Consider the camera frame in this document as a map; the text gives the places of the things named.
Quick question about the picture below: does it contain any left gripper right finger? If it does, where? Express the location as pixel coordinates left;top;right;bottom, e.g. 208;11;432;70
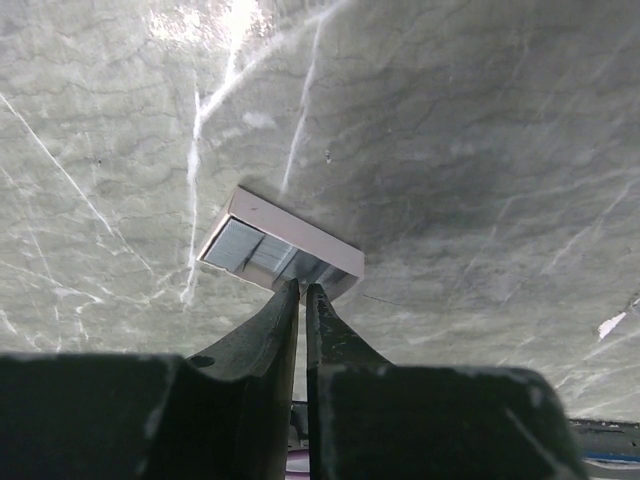
306;284;587;479

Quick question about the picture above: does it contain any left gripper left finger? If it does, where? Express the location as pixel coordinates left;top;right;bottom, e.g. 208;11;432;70
1;281;299;479

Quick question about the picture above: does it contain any grey staple strips pile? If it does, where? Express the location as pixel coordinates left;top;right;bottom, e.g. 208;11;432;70
195;185;365;301

